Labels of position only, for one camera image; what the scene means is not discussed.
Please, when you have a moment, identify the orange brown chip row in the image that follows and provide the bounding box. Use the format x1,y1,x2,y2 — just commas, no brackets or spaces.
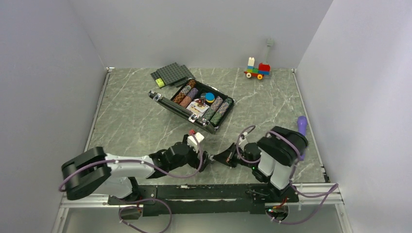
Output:
172,79,196,104

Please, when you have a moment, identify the red pink chip row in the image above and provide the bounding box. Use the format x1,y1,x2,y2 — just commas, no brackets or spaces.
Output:
179,96,192,108

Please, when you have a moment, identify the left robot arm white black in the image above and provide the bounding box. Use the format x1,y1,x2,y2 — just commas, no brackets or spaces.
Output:
58,133,211,204

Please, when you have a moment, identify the colourful lego train toy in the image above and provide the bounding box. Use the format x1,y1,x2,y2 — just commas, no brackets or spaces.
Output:
244,57,271,80

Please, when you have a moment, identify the dark grey lego baseplate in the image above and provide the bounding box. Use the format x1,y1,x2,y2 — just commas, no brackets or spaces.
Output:
150,63,195,87

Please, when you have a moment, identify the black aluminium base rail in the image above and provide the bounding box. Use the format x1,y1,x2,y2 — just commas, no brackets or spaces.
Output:
58,183,344,222

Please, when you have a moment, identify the purple chip row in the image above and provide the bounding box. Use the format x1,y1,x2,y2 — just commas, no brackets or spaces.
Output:
186,88,198,100

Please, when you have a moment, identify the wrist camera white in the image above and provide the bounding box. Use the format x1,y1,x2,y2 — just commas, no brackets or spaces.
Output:
187,130,205,153
238,133,248,149

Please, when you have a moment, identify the aluminium poker case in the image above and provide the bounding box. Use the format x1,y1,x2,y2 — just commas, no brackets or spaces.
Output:
149,79,236,134

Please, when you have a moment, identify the triangular all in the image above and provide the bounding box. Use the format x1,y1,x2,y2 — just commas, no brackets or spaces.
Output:
194,98,206,107

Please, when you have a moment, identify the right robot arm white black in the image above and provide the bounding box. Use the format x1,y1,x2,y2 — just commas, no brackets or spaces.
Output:
211,124,309,202

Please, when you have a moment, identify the green blue chip row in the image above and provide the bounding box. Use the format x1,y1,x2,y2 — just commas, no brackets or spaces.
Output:
210,98,233,126

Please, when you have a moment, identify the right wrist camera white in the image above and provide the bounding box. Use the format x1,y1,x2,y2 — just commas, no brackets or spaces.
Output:
238,133,248,149

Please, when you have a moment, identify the purple toy microphone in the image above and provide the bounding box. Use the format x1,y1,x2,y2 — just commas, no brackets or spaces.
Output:
296,116,309,161

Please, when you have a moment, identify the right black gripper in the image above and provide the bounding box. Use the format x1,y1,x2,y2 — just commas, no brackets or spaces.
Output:
213,142,255,169

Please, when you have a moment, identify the playing card deck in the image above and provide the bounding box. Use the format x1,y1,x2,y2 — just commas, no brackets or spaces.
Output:
186,101,209,117

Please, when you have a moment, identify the blue round plastic disc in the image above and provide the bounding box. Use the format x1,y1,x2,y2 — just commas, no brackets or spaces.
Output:
205,92,215,100

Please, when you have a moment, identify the yellow-green lego brick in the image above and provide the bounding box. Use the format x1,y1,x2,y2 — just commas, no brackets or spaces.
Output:
155,78,165,88

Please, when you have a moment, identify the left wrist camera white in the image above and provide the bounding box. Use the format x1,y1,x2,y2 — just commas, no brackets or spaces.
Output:
187,130,205,153

